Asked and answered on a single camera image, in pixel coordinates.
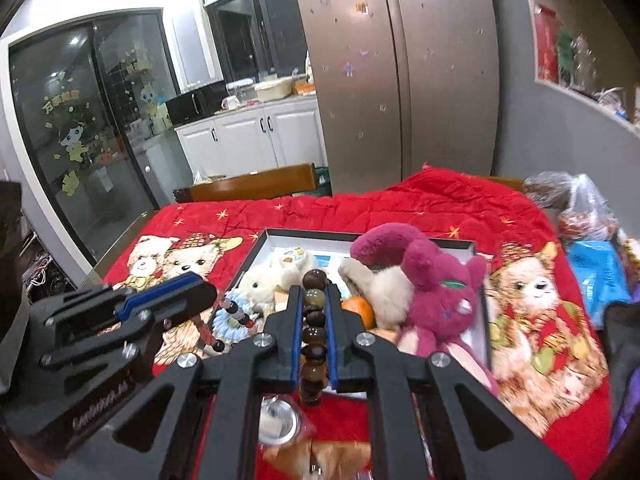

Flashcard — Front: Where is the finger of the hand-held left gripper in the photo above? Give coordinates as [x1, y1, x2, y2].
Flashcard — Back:
[27, 271, 203, 333]
[39, 280, 219, 368]

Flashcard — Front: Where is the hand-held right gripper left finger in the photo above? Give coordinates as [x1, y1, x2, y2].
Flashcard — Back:
[50, 285, 306, 480]

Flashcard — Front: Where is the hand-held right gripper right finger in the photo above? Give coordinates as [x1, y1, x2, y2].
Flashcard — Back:
[324, 282, 576, 480]

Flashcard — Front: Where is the black shallow box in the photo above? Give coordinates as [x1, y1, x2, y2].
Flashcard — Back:
[205, 228, 495, 401]

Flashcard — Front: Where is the mandarin orange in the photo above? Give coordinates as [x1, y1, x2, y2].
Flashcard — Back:
[342, 296, 376, 332]

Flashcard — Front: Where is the pastel crochet doll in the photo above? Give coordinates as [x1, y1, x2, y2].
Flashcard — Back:
[211, 296, 262, 347]

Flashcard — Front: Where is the white plush toy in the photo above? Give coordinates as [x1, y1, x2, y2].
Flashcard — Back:
[238, 246, 321, 313]

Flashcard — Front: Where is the cream plush toy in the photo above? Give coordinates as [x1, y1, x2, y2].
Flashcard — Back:
[338, 258, 417, 332]

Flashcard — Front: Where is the round badge in packet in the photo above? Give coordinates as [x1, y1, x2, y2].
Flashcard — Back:
[258, 394, 304, 447]

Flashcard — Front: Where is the purple plush toy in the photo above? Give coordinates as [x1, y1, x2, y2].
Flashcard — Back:
[350, 223, 501, 397]

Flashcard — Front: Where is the red printed blanket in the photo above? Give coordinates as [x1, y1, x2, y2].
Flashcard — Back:
[102, 165, 615, 480]

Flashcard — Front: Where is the glass sliding door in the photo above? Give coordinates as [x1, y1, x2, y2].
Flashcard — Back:
[7, 10, 197, 267]

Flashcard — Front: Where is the black microwave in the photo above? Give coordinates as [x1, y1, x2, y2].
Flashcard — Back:
[165, 82, 232, 126]

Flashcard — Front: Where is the cream bowl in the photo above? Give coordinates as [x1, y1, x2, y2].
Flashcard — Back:
[253, 80, 294, 103]

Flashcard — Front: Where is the silver refrigerator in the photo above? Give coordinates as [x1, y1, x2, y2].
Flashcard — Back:
[290, 0, 502, 196]

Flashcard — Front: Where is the blue plastic bag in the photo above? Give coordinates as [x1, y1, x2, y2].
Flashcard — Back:
[566, 240, 632, 332]

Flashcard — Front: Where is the dark kitchen window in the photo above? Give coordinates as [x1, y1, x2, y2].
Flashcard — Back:
[205, 0, 309, 84]

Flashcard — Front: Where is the dark cloth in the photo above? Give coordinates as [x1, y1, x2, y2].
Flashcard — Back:
[602, 301, 640, 411]

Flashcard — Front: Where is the clear plastic bag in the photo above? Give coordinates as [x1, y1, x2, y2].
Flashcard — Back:
[555, 174, 622, 245]

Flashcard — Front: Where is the red gift packet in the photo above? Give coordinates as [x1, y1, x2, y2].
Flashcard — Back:
[532, 5, 559, 84]

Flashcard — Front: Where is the pink bead string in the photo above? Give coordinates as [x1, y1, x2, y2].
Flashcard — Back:
[196, 290, 259, 356]

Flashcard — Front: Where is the wall shelf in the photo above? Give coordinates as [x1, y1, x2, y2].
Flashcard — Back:
[517, 0, 640, 127]

